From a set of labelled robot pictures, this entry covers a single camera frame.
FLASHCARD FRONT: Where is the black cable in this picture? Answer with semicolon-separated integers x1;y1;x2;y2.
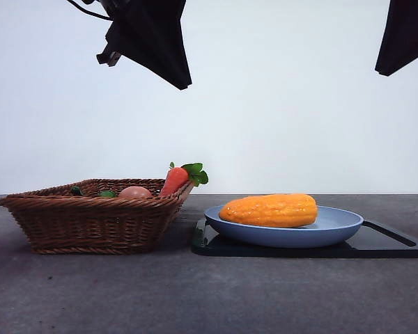
66;0;113;21

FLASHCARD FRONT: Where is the blue round plate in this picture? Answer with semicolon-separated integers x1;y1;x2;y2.
203;205;365;249

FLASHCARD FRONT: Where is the black rectangular tray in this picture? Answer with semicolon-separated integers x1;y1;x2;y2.
190;218;418;259

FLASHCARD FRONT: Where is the black cable plug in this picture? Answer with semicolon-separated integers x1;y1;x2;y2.
96;43;121;67

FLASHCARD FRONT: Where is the orange toy carrot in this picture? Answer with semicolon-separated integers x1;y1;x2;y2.
159;161;209;198

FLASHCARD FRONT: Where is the brown egg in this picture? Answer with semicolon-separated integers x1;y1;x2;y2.
117;186;153;200

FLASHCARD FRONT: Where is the orange-yellow toy corn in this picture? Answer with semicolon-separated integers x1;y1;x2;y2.
218;193;318;229

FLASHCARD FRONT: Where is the brown wicker basket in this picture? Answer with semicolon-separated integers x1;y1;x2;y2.
0;178;196;255

